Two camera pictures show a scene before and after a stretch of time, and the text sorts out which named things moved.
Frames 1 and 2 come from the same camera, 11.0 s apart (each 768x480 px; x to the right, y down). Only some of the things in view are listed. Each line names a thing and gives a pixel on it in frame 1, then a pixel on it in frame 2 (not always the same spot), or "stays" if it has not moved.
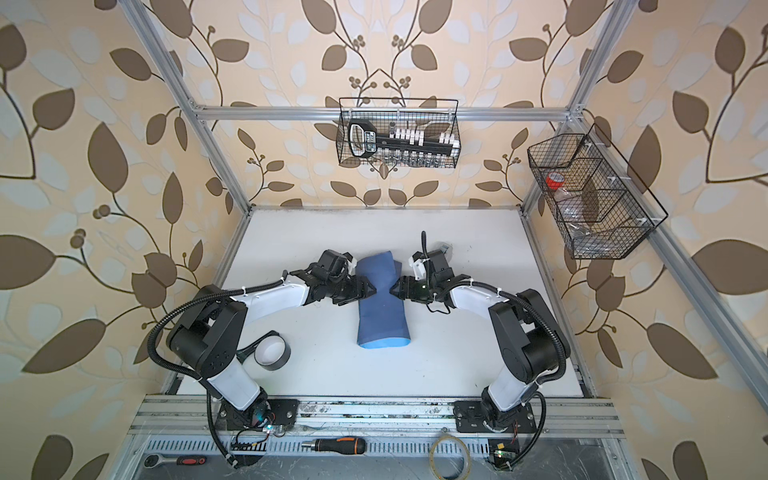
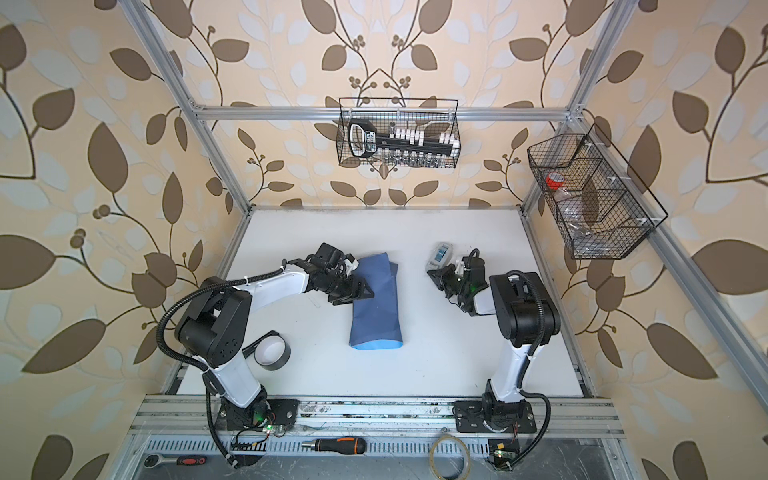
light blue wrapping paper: [381, 317] stays
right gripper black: [407, 284] to [441, 277]
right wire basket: [595, 195] stays
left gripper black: [359, 292] stays
